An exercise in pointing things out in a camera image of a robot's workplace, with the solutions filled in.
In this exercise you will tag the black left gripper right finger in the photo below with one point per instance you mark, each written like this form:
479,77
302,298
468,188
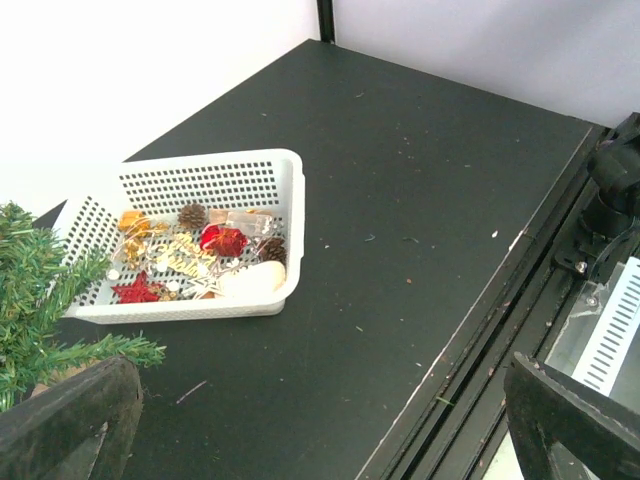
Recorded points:
560,428

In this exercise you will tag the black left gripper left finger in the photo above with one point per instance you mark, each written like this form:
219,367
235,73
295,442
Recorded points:
80,428

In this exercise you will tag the small green christmas tree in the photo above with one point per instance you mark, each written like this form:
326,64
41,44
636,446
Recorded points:
37,289

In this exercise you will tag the red glitter star ornament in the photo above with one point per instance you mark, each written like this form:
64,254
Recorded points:
141,290

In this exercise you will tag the silver star ornament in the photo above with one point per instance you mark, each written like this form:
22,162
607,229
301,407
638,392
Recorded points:
200,287

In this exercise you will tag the gold gift box ornament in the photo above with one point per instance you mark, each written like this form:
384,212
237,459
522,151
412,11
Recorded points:
134,223

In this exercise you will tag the wooden snowman ornament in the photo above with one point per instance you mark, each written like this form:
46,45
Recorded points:
252,281

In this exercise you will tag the white perforated plastic basket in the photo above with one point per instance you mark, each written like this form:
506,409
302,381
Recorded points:
259,192

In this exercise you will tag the brown pine cone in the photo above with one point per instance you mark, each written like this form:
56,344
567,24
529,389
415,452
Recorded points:
273,249
193,216

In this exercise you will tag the white slotted cable duct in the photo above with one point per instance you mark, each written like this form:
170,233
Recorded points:
606,349

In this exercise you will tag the black corner frame post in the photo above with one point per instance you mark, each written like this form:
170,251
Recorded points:
325,11

